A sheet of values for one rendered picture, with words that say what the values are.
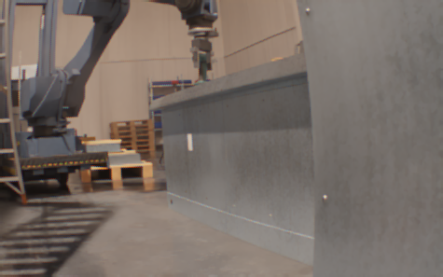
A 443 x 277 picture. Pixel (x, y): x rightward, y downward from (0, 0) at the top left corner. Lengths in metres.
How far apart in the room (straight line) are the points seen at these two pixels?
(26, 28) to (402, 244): 13.18
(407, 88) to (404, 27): 0.08
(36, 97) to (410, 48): 3.02
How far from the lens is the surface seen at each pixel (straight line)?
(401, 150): 0.50
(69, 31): 13.22
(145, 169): 4.39
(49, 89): 3.29
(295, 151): 1.29
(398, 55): 0.50
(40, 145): 3.30
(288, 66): 1.19
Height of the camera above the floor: 0.45
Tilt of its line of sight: level
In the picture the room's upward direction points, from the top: 4 degrees counter-clockwise
